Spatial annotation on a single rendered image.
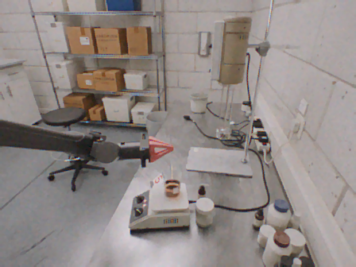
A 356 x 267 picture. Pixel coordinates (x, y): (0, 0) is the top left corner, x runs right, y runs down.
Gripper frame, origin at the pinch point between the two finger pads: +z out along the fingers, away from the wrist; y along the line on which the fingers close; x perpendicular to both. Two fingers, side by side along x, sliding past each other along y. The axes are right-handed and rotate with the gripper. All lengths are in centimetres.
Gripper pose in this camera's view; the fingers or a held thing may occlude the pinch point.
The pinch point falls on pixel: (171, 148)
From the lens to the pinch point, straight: 66.1
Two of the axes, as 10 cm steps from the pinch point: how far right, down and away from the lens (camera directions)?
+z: 9.9, -0.6, 1.2
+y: -1.3, -4.8, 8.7
